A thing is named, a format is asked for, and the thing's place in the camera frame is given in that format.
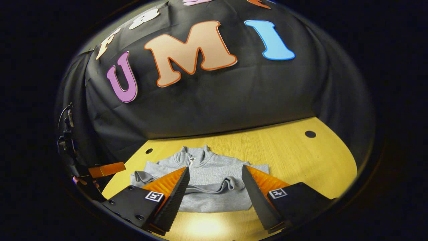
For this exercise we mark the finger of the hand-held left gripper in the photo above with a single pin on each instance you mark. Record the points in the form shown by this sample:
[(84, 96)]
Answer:
[(107, 169)]

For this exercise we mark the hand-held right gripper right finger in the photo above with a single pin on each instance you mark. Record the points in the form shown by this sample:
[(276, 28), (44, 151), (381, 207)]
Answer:
[(257, 197)]

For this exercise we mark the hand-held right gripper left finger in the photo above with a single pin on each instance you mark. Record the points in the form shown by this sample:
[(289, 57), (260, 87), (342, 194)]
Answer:
[(175, 197)]

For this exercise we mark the grey zip-neck sweatshirt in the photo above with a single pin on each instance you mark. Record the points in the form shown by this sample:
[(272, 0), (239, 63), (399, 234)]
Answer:
[(214, 180)]

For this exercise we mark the black backdrop cloth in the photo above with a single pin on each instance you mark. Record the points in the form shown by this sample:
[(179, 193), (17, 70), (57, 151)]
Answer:
[(234, 93)]

